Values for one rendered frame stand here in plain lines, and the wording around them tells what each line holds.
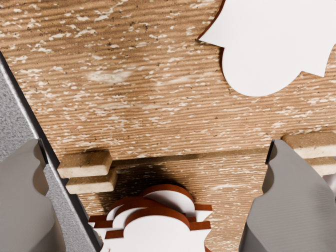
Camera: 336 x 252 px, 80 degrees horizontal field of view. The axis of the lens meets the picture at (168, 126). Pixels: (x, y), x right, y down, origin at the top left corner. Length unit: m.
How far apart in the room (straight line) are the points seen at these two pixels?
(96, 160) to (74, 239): 0.26
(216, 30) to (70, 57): 0.14
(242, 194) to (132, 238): 0.17
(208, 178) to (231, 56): 0.17
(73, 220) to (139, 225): 0.21
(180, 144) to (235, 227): 0.20
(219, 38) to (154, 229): 0.21
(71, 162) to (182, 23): 0.19
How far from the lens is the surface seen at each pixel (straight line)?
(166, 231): 0.26
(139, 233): 0.26
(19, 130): 0.32
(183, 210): 0.28
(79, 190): 0.29
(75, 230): 0.47
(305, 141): 0.27
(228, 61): 0.20
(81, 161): 0.26
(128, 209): 0.25
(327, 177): 0.41
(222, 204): 0.34
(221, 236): 0.42
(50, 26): 0.22
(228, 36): 0.19
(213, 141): 0.25
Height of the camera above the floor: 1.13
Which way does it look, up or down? 57 degrees down
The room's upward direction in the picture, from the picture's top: 179 degrees clockwise
